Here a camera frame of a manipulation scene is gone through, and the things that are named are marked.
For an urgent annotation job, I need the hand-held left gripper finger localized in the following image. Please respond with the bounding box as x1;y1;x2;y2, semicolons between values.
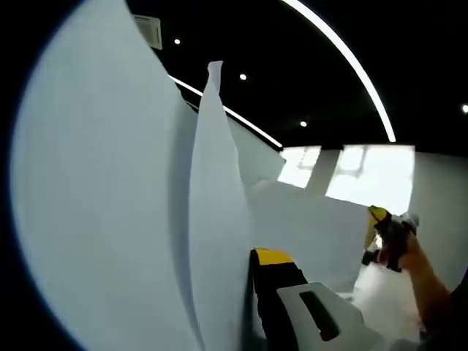
250;247;385;351

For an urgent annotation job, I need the white printing paper sheet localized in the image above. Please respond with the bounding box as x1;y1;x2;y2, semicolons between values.
246;181;371;294

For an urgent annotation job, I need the white printing papers bundle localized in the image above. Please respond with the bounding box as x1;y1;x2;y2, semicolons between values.
9;0;259;351

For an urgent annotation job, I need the person's right hand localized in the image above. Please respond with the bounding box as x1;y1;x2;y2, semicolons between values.
378;233;427;273

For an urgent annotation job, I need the large window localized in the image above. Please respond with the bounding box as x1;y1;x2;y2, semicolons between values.
277;145;416;216

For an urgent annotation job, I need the person's dark sleeve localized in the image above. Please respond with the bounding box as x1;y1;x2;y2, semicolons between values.
449;270;468;330

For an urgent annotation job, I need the curved ceiling light strip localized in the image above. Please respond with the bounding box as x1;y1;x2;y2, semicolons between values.
283;0;396;143
167;75;283;148

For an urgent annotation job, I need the ceiling air conditioner unit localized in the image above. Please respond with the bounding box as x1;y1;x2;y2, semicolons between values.
133;14;162;49

